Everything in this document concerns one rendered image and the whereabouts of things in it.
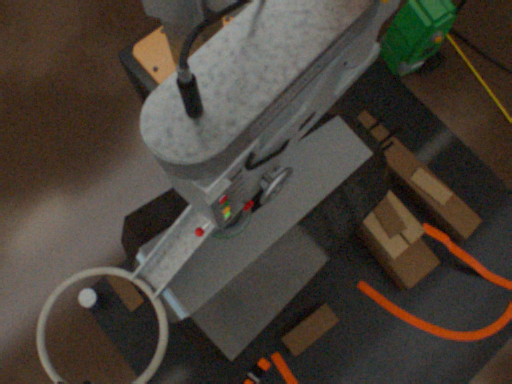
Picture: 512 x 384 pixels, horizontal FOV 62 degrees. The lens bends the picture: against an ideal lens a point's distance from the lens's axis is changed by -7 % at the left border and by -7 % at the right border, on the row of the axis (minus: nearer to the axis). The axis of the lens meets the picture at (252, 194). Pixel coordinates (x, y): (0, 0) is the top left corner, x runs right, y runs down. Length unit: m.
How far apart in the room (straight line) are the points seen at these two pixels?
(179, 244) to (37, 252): 1.41
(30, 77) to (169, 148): 2.53
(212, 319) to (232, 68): 1.08
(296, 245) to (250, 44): 0.99
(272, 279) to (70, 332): 1.37
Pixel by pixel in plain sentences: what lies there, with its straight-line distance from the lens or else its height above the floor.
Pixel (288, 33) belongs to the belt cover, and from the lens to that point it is 1.12.
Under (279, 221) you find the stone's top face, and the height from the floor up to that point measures 0.82.
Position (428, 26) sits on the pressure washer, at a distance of 2.83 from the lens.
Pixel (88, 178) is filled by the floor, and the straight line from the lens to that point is 2.93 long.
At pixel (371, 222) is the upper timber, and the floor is 0.25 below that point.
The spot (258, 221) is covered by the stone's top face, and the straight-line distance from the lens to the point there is 1.81.
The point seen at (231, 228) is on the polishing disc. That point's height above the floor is 0.85.
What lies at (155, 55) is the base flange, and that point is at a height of 0.78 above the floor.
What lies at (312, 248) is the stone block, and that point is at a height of 0.71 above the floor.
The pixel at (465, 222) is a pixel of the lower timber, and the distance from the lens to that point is 2.79.
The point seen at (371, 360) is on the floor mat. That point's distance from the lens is 2.65.
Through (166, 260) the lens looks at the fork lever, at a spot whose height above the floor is 0.93.
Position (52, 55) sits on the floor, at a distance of 3.47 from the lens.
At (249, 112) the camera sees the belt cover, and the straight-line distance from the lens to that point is 1.00.
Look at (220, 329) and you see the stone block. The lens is 1.88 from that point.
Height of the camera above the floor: 2.59
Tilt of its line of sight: 73 degrees down
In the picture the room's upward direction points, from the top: 3 degrees counter-clockwise
